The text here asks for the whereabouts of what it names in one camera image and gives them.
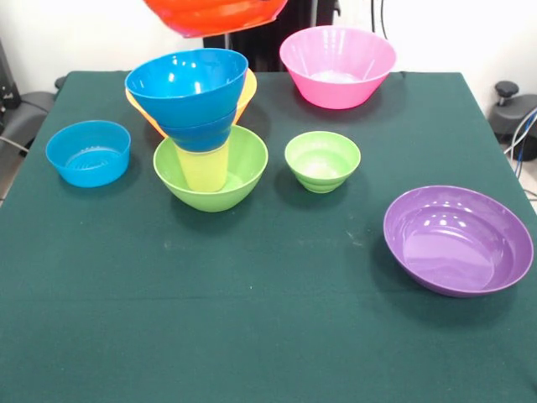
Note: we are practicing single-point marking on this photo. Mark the purple bowl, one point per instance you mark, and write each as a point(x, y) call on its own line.
point(457, 252)

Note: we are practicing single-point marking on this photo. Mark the yellow cup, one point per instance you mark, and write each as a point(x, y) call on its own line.
point(203, 172)

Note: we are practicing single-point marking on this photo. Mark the small green bowl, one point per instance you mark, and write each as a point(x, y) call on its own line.
point(323, 163)

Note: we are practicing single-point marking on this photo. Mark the black equipment rack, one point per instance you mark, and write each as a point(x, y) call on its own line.
point(6, 84)

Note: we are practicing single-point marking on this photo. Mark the dark green tablecloth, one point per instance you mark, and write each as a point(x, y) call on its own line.
point(268, 336)

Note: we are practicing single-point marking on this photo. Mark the large green bowl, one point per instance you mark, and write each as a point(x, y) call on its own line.
point(247, 168)

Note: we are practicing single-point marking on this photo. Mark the orange bowl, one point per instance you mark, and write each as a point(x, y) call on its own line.
point(245, 101)

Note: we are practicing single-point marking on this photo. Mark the pink bowl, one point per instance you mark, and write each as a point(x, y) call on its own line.
point(335, 84)

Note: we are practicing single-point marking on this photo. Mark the small dark blue bowl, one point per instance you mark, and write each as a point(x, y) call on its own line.
point(197, 138)

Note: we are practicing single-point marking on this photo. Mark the low ribbed blue bowl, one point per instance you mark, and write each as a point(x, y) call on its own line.
point(88, 159)

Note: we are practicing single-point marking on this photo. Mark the large light blue bowl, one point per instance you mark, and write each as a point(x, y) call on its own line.
point(184, 101)

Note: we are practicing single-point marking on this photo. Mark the red bowl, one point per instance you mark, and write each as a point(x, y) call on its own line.
point(210, 17)

